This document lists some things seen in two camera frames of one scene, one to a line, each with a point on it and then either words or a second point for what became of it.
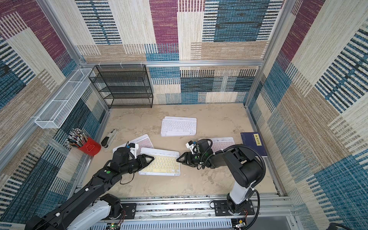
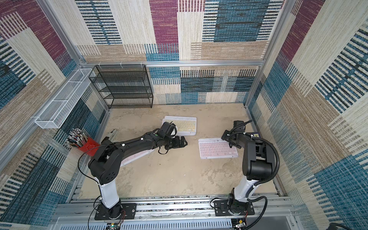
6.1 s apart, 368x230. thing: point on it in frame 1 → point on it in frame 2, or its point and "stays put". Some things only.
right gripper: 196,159 → 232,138
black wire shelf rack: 123,85 stays put
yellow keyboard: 164,163 → 185,125
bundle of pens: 76,138 stays put
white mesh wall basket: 52,115 stays put
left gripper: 145,164 → 178,143
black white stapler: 107,141 stays put
